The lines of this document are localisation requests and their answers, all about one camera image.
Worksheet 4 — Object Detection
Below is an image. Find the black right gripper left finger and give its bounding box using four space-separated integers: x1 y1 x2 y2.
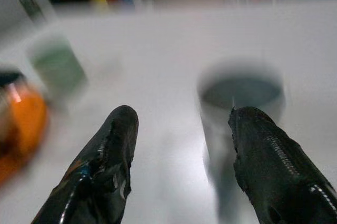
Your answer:
31 105 140 224

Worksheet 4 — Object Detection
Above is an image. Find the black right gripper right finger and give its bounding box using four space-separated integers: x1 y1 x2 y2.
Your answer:
227 106 337 224

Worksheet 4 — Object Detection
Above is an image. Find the grey cup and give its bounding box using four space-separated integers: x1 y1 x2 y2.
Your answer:
196 57 287 222

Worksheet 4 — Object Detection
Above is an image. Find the white cup with green label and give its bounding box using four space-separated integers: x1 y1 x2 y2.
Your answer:
25 29 89 109

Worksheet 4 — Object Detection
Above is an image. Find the orange bottle with black cap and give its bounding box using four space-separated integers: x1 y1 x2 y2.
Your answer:
0 70 51 185

